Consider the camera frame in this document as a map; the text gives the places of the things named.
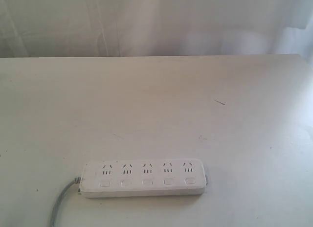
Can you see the white power strip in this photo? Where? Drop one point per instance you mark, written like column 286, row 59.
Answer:
column 143, row 177

